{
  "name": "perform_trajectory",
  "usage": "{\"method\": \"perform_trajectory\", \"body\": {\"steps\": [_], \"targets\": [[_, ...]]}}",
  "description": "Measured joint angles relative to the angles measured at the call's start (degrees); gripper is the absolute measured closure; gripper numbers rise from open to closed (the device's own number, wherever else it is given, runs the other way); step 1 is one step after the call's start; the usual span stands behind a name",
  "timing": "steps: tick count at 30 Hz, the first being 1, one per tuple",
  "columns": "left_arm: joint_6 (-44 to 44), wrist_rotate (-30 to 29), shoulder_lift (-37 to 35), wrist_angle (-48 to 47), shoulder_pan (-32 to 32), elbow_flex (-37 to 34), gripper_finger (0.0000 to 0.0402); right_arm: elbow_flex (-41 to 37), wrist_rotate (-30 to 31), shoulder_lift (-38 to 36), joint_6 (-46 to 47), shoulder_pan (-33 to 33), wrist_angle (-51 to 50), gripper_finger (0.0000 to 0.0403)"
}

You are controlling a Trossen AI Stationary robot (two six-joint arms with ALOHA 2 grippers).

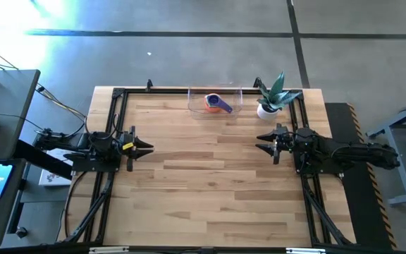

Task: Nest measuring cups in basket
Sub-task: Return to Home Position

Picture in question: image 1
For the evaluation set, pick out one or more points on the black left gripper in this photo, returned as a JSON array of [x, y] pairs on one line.
[[123, 151]]

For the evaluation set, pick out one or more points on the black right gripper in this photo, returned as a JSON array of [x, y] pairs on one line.
[[284, 141]]

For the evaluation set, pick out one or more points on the purple measuring cup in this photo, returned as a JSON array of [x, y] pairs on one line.
[[225, 106]]

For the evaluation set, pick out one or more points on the red-orange measuring cup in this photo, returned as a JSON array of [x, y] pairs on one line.
[[211, 109]]

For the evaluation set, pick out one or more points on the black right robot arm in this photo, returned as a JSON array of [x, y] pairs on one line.
[[358, 151]]

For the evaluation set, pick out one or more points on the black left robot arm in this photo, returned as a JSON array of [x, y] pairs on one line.
[[76, 141]]

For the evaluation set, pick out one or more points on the clear plastic basket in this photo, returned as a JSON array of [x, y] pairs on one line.
[[196, 113]]

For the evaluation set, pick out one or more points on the green plant in white pot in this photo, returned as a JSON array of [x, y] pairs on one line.
[[267, 112]]

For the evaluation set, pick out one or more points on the white printed booklet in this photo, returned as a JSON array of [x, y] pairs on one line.
[[49, 178]]

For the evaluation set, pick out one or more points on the black hazard-striped floor mat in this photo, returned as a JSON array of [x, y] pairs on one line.
[[358, 197]]

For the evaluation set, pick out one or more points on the grey metal table stand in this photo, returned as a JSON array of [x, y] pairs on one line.
[[398, 166]]

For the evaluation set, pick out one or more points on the black round knob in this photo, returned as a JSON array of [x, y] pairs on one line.
[[21, 231]]

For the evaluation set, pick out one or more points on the black metal table frame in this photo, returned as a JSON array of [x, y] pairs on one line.
[[160, 91]]

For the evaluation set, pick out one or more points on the silver metal bracket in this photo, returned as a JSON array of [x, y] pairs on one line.
[[108, 250], [305, 250]]

